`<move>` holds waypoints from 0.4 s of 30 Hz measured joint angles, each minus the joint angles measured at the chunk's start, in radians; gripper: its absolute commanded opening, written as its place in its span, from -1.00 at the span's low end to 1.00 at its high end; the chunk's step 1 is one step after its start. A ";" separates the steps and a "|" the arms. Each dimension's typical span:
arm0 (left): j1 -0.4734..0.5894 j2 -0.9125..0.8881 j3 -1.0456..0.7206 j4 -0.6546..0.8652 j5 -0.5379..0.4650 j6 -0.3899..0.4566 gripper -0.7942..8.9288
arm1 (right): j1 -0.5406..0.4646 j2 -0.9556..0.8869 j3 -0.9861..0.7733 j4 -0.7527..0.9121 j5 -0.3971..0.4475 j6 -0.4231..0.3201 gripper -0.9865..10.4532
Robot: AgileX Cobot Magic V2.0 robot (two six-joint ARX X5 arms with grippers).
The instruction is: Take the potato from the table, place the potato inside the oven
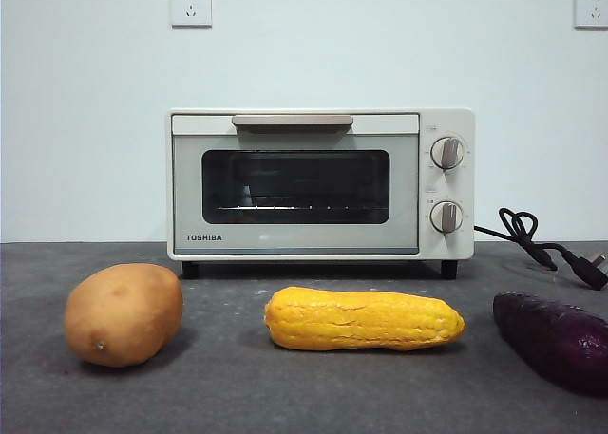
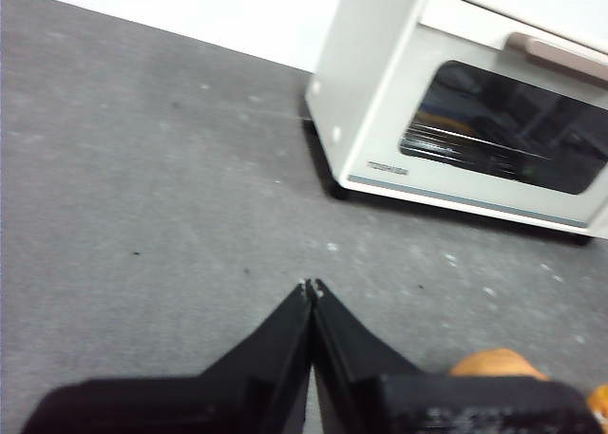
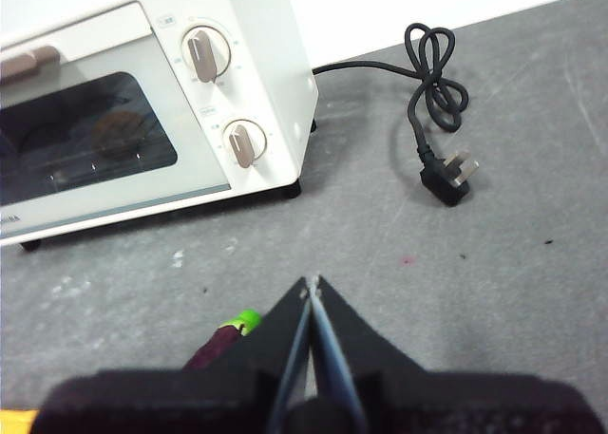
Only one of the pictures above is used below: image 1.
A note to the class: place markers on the purple eggplant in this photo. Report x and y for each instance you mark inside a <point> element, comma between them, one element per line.
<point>556,339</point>

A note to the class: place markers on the white oven knob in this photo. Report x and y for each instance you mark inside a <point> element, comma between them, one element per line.
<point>447,153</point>
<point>447,216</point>

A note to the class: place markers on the brown potato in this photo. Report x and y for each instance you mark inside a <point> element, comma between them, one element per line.
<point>123,315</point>

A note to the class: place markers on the white wall socket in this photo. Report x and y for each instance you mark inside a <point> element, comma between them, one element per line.
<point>591,7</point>
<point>191,6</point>

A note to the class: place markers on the yellow corn cob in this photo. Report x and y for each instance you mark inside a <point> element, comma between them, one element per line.
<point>361,320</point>

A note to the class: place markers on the white Toshiba toaster oven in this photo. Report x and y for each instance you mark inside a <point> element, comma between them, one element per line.
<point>446,187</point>

